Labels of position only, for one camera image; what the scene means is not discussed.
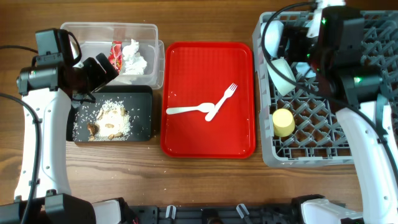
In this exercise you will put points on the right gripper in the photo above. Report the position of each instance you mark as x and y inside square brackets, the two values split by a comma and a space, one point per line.
[298, 37]

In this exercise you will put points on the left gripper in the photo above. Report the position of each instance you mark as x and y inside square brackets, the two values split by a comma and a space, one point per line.
[100, 76]

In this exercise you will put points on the red snack wrapper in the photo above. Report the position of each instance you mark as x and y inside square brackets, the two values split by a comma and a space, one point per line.
[116, 56]

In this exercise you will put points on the white tissue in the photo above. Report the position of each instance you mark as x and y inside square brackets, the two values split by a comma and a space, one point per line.
[133, 63]

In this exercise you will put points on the light blue bowl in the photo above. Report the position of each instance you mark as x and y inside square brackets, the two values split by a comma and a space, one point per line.
[273, 37]

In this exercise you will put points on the rice and food scraps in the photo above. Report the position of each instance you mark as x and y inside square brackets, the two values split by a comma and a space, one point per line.
[107, 120]

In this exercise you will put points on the yellow plastic cup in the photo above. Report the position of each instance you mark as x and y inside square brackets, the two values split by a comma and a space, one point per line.
[283, 122]

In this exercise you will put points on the cream plastic fork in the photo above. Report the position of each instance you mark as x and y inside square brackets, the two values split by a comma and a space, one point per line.
[227, 94]

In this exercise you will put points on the cream plastic spoon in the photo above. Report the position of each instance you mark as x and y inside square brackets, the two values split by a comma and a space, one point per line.
[204, 108]

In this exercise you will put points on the light blue plate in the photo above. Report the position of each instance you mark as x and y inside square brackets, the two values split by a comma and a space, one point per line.
[305, 69]

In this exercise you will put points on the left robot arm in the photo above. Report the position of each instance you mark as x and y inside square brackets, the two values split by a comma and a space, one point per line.
[48, 87]

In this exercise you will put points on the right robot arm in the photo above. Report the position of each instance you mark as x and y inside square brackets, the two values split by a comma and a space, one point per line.
[361, 104]

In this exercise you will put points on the grey dishwasher rack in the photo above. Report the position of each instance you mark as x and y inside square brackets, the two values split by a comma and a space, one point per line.
[318, 139]

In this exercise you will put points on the clear plastic bin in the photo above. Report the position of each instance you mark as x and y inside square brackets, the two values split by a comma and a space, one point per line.
[97, 37]

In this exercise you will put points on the black plastic tray bin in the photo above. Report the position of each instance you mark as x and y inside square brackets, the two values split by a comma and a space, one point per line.
[138, 98]

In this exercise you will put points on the red serving tray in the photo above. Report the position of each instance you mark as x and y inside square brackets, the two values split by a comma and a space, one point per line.
[201, 72]

